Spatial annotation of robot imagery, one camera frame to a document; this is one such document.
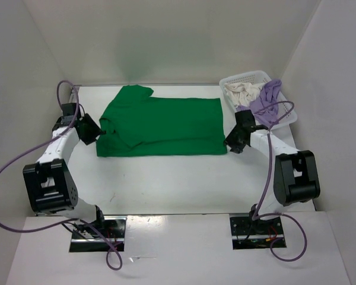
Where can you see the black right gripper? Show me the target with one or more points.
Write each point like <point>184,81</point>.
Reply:
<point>236,148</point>

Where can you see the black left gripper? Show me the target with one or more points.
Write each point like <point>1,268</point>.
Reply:
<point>95,130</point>

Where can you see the green t shirt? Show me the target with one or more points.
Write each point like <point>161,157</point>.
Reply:
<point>136,123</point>

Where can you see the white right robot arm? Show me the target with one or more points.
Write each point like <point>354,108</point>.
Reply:
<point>292,174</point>

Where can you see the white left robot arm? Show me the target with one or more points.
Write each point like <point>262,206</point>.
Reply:
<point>49,183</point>

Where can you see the cream t shirt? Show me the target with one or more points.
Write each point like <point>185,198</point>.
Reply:
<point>242,94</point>

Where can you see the lavender t shirt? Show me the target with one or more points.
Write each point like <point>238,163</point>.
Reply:
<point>265,107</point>

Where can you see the white plastic basket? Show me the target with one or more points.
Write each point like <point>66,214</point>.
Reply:
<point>287,117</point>

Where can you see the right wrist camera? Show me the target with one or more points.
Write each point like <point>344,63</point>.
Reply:
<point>245,119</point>

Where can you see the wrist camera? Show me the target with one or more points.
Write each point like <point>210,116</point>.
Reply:
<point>245,119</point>
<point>70,112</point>

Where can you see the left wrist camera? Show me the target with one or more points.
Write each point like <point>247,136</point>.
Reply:
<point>70,112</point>

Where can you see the aluminium table edge rail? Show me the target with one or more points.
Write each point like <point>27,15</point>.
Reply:
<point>73,94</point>

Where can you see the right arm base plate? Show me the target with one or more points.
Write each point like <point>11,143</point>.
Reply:
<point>259,234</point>

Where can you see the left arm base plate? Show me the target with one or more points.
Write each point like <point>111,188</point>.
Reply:
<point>84,239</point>

